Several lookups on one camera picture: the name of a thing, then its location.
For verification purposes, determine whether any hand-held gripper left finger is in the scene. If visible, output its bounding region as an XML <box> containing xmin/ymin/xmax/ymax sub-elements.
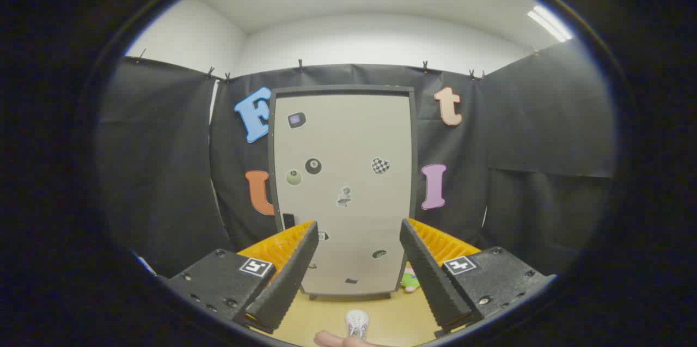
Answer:
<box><xmin>162</xmin><ymin>220</ymin><xmax>320</xmax><ymax>334</ymax></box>

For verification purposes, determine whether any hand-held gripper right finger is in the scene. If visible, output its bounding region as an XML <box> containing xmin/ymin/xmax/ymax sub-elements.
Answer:
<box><xmin>399</xmin><ymin>217</ymin><xmax>558</xmax><ymax>336</ymax></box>

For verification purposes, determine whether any white canvas shoe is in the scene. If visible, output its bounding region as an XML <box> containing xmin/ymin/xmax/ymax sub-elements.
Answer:
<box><xmin>346</xmin><ymin>309</ymin><xmax>370</xmax><ymax>340</ymax></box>

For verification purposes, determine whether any grey shoe cabinet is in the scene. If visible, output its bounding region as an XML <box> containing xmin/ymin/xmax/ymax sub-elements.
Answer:
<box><xmin>268</xmin><ymin>84</ymin><xmax>419</xmax><ymax>301</ymax></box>

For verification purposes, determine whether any pink green plush toy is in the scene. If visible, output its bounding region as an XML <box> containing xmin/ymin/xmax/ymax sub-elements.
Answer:
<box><xmin>401</xmin><ymin>267</ymin><xmax>421</xmax><ymax>293</ymax></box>

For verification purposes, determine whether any black backdrop cloth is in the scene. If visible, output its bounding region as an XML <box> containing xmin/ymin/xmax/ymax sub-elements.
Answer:
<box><xmin>98</xmin><ymin>56</ymin><xmax>619</xmax><ymax>279</ymax></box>

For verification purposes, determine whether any long ceiling light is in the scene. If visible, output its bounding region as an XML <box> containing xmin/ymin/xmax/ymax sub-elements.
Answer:
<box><xmin>527</xmin><ymin>5</ymin><xmax>573</xmax><ymax>42</ymax></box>

